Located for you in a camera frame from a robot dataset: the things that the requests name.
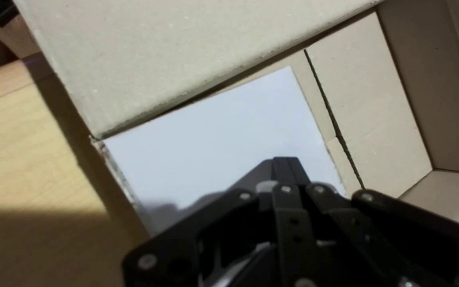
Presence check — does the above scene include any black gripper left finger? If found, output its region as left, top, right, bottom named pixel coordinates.
left=122, top=156, right=315, bottom=287

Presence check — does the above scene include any grey cardboard box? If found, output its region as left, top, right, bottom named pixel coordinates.
left=12, top=0, right=459, bottom=236

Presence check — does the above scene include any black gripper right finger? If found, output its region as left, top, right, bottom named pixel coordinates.
left=286, top=156, right=459, bottom=287

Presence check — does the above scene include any white paper sheet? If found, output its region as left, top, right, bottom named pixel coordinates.
left=100, top=66, right=347, bottom=236

